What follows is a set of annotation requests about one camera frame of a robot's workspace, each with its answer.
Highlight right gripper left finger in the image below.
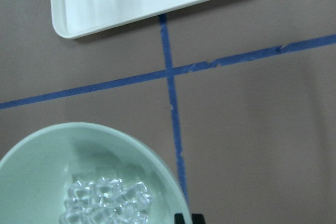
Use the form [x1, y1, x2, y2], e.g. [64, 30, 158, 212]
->
[174, 213, 186, 224]

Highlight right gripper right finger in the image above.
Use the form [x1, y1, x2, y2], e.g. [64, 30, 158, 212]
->
[192, 214, 206, 224]

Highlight mint green bowl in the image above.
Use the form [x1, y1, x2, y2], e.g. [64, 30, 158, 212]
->
[1, 122, 192, 223]

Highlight ice cubes in cup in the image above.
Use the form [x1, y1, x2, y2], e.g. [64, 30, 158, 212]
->
[59, 177, 152, 223]

